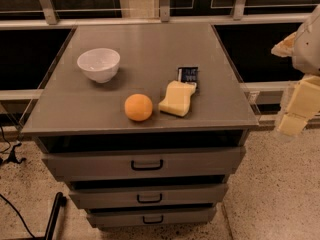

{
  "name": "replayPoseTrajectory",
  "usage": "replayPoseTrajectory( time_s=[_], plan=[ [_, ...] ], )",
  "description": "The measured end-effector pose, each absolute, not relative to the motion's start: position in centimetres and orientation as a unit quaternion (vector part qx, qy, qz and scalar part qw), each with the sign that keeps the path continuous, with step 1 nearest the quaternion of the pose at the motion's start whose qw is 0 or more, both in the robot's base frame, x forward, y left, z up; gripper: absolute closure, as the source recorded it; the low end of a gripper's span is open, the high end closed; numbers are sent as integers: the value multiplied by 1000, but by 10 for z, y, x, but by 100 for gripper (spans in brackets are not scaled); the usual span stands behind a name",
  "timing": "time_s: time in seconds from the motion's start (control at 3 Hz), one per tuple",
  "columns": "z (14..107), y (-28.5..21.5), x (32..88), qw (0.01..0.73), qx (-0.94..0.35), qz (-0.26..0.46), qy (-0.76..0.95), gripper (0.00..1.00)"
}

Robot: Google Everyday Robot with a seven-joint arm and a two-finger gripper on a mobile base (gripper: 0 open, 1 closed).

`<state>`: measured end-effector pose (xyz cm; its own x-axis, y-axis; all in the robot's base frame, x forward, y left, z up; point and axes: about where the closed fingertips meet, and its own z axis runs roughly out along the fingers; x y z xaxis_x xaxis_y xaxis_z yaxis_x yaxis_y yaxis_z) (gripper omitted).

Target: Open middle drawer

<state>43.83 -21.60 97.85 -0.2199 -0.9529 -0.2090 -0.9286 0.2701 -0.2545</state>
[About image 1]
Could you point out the metal window railing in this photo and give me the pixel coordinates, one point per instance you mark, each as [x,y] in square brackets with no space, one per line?
[18,14]

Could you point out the black stand leg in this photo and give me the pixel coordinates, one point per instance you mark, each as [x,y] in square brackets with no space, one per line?
[59,202]

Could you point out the yellow sponge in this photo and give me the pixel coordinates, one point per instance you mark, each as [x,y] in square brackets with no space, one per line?
[177,98]

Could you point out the dark blue snack packet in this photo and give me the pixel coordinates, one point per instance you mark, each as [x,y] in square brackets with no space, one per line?
[188,76]

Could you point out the grey drawer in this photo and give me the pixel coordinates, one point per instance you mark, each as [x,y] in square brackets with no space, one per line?
[148,196]
[146,217]
[141,164]

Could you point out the grey drawer cabinet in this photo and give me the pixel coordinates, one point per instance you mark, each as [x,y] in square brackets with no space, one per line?
[75,114]

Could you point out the grey top drawer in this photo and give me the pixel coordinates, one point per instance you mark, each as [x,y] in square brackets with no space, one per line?
[141,164]

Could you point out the small black tripod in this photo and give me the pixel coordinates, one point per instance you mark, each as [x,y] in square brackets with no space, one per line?
[12,158]

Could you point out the grey bottom drawer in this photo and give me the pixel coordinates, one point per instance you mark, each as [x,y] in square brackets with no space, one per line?
[146,217]

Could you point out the grey middle drawer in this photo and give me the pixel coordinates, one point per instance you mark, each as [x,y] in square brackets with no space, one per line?
[148,196]

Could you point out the white ceramic bowl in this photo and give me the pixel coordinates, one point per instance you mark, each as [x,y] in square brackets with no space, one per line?
[99,64]

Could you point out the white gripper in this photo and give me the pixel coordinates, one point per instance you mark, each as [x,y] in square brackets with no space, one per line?
[308,50]

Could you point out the orange fruit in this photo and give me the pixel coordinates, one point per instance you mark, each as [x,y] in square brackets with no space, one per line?
[138,107]

